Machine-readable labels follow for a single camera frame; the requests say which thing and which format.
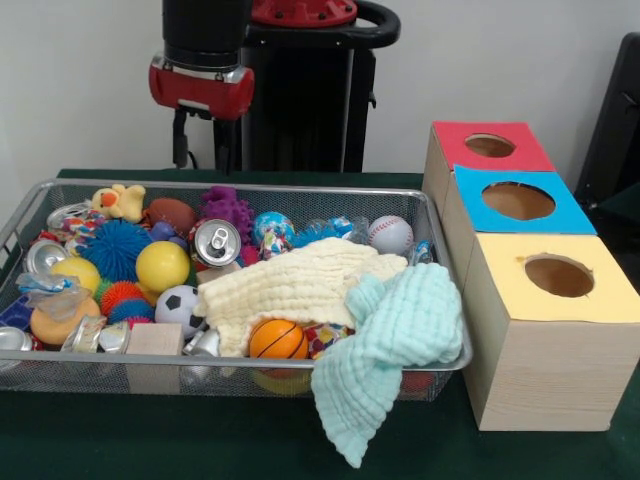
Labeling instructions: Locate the white baseball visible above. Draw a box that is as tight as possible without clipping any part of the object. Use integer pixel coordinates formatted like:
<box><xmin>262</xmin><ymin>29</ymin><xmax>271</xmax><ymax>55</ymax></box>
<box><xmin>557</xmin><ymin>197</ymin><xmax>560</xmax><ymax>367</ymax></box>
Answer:
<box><xmin>367</xmin><ymin>215</ymin><xmax>415</xmax><ymax>255</ymax></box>

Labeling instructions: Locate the cream yellow cloth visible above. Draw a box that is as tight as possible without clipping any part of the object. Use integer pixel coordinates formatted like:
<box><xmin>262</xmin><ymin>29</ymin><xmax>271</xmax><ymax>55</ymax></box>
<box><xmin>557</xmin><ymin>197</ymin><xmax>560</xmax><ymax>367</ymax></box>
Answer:
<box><xmin>193</xmin><ymin>237</ymin><xmax>410</xmax><ymax>358</ymax></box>

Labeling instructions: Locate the wooden box with three holes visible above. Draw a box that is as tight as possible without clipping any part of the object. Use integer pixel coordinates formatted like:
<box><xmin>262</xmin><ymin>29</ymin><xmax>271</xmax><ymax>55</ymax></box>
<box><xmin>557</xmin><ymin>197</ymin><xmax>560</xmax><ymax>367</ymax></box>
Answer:
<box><xmin>422</xmin><ymin>120</ymin><xmax>640</xmax><ymax>433</ymax></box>

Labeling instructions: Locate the shallow clear mesh bin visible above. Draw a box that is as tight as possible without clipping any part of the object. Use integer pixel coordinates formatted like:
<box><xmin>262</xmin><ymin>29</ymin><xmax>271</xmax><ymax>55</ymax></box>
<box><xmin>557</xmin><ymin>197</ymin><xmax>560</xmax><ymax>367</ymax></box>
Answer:
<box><xmin>0</xmin><ymin>179</ymin><xmax>474</xmax><ymax>401</ymax></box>

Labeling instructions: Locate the small yellow ball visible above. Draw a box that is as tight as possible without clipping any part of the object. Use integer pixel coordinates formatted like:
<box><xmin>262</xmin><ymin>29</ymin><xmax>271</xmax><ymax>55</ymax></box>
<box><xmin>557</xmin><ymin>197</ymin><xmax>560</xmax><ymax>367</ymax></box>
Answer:
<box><xmin>49</xmin><ymin>256</ymin><xmax>103</xmax><ymax>294</ymax></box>

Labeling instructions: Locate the mint green cloth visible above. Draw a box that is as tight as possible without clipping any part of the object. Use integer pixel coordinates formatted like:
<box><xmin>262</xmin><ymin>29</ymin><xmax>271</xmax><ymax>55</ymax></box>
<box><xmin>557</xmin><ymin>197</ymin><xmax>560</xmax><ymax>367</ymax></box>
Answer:
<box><xmin>310</xmin><ymin>262</ymin><xmax>465</xmax><ymax>470</ymax></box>

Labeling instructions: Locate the large yellow ball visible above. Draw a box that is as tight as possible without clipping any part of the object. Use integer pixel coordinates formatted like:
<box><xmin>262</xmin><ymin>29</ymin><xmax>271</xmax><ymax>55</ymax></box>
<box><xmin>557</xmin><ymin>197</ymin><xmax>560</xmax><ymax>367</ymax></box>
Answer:
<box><xmin>135</xmin><ymin>241</ymin><xmax>192</xmax><ymax>294</ymax></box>

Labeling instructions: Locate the yellow plush duck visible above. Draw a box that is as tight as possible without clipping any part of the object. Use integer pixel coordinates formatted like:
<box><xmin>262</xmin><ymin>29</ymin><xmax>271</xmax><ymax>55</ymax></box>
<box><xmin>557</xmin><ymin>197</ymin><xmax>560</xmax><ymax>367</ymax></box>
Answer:
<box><xmin>91</xmin><ymin>183</ymin><xmax>147</xmax><ymax>224</ymax></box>

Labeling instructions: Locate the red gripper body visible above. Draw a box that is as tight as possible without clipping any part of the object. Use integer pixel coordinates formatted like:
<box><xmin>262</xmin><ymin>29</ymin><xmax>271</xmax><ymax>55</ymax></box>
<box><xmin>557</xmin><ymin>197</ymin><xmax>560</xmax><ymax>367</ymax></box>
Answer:
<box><xmin>148</xmin><ymin>52</ymin><xmax>256</xmax><ymax>121</ymax></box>

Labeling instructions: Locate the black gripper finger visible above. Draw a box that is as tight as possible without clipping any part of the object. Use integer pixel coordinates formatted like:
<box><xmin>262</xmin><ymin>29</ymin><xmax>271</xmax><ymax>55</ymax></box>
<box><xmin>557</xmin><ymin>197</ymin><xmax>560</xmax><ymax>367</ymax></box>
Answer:
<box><xmin>171</xmin><ymin>108</ymin><xmax>191</xmax><ymax>168</ymax></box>
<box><xmin>213</xmin><ymin>118</ymin><xmax>237</xmax><ymax>175</ymax></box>

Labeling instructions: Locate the black white soccer ball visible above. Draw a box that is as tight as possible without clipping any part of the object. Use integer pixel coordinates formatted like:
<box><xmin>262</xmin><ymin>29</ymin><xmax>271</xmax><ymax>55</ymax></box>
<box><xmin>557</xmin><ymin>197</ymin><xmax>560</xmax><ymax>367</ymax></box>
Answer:
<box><xmin>154</xmin><ymin>284</ymin><xmax>207</xmax><ymax>340</ymax></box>

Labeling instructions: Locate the dark green side table cloth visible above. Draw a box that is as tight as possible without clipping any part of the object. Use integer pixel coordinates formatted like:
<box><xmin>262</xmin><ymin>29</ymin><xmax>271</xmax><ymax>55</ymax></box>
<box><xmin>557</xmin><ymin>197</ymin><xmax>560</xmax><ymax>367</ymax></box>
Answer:
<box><xmin>597</xmin><ymin>180</ymin><xmax>640</xmax><ymax>221</ymax></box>

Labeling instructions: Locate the silver drink can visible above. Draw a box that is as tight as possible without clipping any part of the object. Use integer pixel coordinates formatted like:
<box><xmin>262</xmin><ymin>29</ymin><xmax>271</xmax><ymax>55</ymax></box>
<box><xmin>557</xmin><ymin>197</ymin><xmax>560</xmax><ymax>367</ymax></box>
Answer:
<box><xmin>191</xmin><ymin>218</ymin><xmax>244</xmax><ymax>269</ymax></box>

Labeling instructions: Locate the plain wooden block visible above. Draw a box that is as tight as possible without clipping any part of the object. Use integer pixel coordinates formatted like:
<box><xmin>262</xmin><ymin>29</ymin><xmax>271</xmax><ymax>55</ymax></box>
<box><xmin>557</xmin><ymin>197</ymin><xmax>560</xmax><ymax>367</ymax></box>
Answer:
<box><xmin>125</xmin><ymin>323</ymin><xmax>185</xmax><ymax>395</ymax></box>

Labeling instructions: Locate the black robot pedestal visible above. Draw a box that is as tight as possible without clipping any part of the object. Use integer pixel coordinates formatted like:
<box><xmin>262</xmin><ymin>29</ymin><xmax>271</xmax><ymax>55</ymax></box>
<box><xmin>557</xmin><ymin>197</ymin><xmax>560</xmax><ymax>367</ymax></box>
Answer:
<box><xmin>234</xmin><ymin>0</ymin><xmax>401</xmax><ymax>174</ymax></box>

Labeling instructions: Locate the orange toy basketball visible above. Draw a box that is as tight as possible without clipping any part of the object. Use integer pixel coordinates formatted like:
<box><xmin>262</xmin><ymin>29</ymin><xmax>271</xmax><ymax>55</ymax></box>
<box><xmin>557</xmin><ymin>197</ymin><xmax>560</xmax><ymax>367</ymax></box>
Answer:
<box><xmin>248</xmin><ymin>318</ymin><xmax>310</xmax><ymax>360</ymax></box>

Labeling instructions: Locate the black chair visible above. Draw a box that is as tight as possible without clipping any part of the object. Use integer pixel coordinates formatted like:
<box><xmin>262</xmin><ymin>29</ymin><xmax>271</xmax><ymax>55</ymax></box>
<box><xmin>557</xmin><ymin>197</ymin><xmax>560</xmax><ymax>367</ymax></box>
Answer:
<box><xmin>574</xmin><ymin>32</ymin><xmax>640</xmax><ymax>201</ymax></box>

